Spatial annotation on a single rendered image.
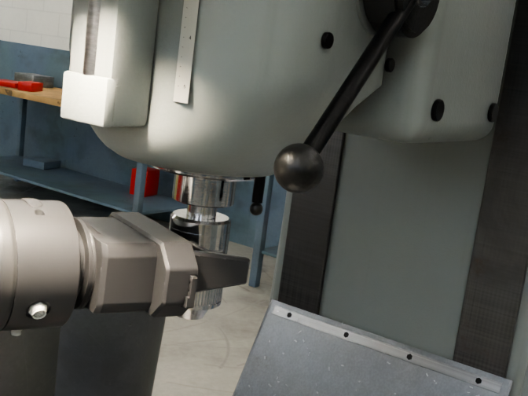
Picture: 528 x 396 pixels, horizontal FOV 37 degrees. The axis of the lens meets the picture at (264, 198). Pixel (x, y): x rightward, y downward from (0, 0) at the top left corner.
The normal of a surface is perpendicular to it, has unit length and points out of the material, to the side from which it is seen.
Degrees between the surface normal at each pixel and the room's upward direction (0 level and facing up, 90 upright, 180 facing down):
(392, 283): 90
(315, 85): 108
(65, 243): 56
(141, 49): 90
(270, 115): 117
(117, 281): 90
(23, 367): 90
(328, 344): 63
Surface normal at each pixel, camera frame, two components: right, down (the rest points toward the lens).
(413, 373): -0.46, -0.36
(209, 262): 0.54, 0.22
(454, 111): 0.81, 0.21
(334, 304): -0.57, 0.07
